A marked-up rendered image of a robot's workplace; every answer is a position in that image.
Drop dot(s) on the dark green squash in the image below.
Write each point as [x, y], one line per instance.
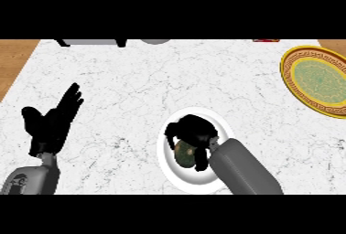
[184, 155]

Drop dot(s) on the yellow rimmed green plate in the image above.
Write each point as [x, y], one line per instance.
[317, 79]

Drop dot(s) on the grey appliance with black legs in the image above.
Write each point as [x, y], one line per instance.
[93, 42]

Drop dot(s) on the grey rounded object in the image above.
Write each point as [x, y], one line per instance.
[155, 41]

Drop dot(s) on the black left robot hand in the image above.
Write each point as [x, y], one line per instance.
[50, 128]

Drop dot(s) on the white round plate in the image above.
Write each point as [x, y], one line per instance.
[212, 179]

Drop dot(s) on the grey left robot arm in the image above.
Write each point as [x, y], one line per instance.
[32, 178]

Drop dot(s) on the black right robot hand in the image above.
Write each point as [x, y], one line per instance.
[195, 131]

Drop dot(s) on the red small object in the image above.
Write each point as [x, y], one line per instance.
[266, 40]

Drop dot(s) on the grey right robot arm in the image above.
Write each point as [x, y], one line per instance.
[242, 169]

